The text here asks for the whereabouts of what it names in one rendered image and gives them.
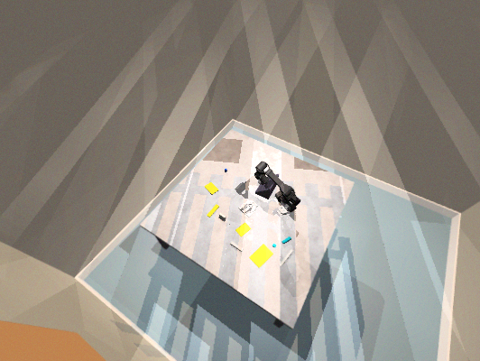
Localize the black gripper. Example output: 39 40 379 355
275 191 297 212

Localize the white plate with holes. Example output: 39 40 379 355
279 205 289 214

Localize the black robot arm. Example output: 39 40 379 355
254 161 300 206

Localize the yellow flat bar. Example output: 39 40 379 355
207 205 219 217

